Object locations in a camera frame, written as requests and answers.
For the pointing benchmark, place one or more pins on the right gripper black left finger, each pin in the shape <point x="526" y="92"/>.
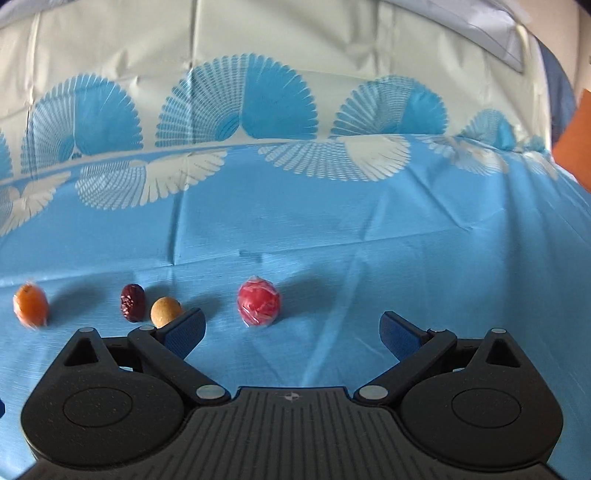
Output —
<point x="165" y="349"/>

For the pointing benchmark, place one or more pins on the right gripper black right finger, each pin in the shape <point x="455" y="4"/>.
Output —
<point x="418" y="352"/>

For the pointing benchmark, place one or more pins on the tan longan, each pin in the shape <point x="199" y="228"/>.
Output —
<point x="164" y="310"/>

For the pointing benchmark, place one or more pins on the dark red jujube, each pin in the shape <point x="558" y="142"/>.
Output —
<point x="132" y="302"/>

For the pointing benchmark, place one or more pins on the wrapped red fruit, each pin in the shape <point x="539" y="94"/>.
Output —
<point x="258" y="302"/>

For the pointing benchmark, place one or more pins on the blue patterned cloth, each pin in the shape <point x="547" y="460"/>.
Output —
<point x="187" y="146"/>

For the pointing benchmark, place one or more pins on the orange cushion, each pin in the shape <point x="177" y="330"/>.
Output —
<point x="573" y="150"/>

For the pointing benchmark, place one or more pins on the grey plastic sheet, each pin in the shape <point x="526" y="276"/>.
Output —
<point x="465" y="36"/>

